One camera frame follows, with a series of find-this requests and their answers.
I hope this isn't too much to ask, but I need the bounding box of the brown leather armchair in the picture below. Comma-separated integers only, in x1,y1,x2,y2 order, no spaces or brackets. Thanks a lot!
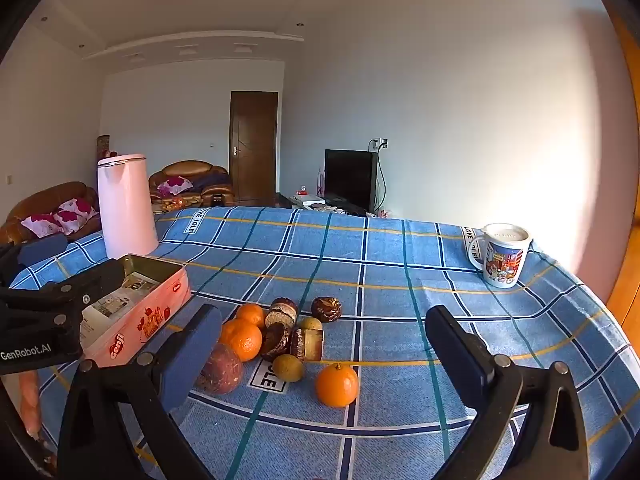
148,160,232,213

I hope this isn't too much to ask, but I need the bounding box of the person's left hand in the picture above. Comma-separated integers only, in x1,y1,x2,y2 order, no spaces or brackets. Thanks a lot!
19,372,44,437

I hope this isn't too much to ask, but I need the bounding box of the brown fruit with white patch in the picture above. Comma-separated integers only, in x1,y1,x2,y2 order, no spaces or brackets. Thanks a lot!
265,297,299,328

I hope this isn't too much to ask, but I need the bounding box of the pink tin box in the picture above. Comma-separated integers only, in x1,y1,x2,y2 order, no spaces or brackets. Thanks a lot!
80,254,192,368

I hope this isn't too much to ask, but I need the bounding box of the dark brown wooden door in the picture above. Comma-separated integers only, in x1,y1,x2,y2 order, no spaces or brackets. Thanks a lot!
229,91,279,207

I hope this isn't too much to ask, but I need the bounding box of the brown fruit with cut face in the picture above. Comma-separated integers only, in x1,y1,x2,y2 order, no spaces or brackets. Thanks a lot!
290,327,324,362

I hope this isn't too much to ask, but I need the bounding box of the white printed mug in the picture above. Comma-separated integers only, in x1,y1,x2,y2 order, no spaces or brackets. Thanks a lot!
467,223,532,288

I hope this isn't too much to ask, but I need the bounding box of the black television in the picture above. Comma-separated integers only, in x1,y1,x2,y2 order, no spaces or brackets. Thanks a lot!
324,149,378,211

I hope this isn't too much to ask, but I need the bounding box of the blue plaid tablecloth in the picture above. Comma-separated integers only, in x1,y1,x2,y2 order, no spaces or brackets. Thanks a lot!
10,205,640,480

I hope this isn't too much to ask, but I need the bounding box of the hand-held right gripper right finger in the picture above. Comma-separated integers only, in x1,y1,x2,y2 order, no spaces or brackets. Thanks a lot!
425,305,591,480

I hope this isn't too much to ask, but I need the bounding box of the chocolate pastry pile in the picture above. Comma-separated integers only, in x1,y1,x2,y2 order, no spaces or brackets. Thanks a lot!
260,322,292,360

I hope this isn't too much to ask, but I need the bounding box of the pink electric kettle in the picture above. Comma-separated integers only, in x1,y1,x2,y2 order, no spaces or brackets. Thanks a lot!
96,154,160,259

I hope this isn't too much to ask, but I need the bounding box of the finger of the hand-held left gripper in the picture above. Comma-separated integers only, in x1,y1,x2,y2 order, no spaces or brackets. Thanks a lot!
0,260,126,322
0,233,69,288

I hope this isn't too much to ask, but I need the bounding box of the black power cable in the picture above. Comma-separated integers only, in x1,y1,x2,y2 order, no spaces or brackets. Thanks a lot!
376,147,390,213

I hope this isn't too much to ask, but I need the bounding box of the brown leather sofa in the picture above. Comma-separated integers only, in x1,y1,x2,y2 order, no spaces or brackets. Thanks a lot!
0,181,101,246

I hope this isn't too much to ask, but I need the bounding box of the dark brown wrinkled fruit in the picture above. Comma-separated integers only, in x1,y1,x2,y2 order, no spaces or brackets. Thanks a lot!
311,296,343,323

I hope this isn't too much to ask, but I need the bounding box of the low television stand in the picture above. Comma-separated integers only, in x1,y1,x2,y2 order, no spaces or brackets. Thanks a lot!
279,192,371,216

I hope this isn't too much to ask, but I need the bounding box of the printed paper leaflet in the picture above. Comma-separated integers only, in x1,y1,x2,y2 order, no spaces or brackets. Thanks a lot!
80,274,153,351

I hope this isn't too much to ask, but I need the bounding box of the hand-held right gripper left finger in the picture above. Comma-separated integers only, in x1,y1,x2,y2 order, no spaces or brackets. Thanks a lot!
57,304,223,480

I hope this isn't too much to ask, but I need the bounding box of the white pink floral cushion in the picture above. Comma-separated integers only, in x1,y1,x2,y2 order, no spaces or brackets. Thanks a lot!
156,176,193,196
20,214,66,238
52,197,99,233

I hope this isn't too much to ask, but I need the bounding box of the purple passion fruit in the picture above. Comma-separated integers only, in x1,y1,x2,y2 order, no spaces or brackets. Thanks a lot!
196,342,245,395

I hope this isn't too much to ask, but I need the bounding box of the small orange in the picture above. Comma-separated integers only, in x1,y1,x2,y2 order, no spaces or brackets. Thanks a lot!
236,303,266,331

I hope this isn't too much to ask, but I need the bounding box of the large orange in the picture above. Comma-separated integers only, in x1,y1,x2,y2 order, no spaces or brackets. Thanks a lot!
218,319,263,362
315,363,360,407

